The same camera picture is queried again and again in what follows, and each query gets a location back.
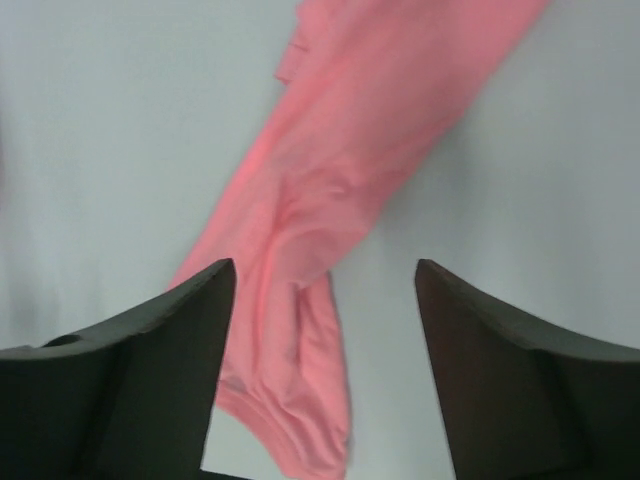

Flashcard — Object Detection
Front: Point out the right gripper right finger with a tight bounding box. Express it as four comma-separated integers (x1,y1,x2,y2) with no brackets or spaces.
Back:
415,260,639,479

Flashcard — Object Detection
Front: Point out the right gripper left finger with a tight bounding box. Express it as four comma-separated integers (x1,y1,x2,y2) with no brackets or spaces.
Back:
1,259,236,479

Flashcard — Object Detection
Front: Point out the pink t shirt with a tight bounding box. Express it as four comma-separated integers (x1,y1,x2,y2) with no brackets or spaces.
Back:
174,1,545,479

